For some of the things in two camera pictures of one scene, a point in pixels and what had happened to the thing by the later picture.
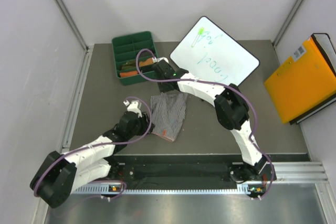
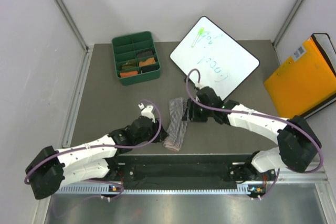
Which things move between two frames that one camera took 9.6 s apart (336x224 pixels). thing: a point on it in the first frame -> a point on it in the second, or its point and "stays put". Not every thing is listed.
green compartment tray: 134,55 stays put
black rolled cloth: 148,68 stays put
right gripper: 162,89 -> 189,115
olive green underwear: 128,65 stays put
